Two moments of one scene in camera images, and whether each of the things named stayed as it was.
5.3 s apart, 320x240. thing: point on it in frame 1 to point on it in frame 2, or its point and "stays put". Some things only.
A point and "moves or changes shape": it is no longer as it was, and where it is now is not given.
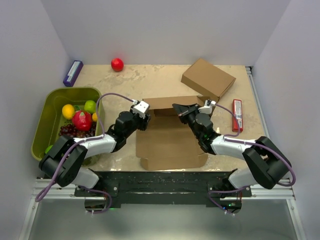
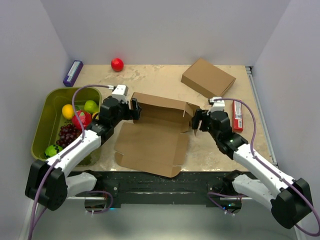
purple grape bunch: (68, 129) stays put
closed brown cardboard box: (208, 79) stays put
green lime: (90, 106) stays put
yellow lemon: (68, 111) stays put
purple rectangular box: (73, 73) stays put
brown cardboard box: (166, 141) moves or changes shape
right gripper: (181, 110) to (200, 115)
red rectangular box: (237, 111) stays put
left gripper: (143, 122) to (131, 114)
